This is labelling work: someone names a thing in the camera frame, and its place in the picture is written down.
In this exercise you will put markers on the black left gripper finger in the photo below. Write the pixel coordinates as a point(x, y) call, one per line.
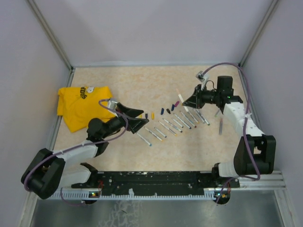
point(130, 112)
point(136, 124)

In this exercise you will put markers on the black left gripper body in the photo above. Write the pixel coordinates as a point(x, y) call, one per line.
point(121, 121)

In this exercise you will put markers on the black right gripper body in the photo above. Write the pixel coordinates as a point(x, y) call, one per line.
point(207, 96)

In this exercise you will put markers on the dark green capped marker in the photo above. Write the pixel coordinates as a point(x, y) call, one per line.
point(206, 121)

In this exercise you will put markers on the pink capped white marker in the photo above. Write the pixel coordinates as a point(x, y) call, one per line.
point(182, 100)

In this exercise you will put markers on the yellow capped slim marker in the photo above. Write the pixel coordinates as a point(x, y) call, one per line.
point(194, 118)

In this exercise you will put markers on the navy capped white marker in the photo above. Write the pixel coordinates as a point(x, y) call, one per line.
point(182, 121)

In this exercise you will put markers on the magenta capped white marker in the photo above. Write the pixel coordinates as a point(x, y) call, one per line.
point(185, 116)

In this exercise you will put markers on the black eraser-cap white marker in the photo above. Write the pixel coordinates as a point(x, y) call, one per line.
point(177, 122)

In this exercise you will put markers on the yellow capped clear pen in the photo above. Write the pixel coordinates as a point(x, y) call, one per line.
point(166, 127)

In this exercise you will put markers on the dark blue capped marker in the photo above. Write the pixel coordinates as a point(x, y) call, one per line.
point(171, 124)

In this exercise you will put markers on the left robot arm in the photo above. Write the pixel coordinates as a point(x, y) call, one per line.
point(53, 170)

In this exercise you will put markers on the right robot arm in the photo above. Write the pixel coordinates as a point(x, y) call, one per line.
point(255, 154)

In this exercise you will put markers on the purple grey marker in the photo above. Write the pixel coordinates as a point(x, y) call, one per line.
point(220, 126)

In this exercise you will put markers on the yellow t-shirt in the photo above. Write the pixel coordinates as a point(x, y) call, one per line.
point(79, 105)

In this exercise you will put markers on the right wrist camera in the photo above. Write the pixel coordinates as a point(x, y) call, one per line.
point(202, 77)

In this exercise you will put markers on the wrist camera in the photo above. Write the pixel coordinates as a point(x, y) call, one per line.
point(202, 77)
point(112, 103)

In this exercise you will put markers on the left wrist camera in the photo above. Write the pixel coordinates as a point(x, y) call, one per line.
point(112, 103)

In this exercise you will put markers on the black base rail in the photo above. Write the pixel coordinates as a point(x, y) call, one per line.
point(171, 183)

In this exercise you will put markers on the right corner aluminium post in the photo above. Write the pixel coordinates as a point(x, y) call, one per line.
point(259, 32)

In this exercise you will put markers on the corner aluminium post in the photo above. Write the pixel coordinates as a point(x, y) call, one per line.
point(259, 32)
point(48, 32)

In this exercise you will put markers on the left corner aluminium post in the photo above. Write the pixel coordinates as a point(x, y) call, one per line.
point(48, 32)

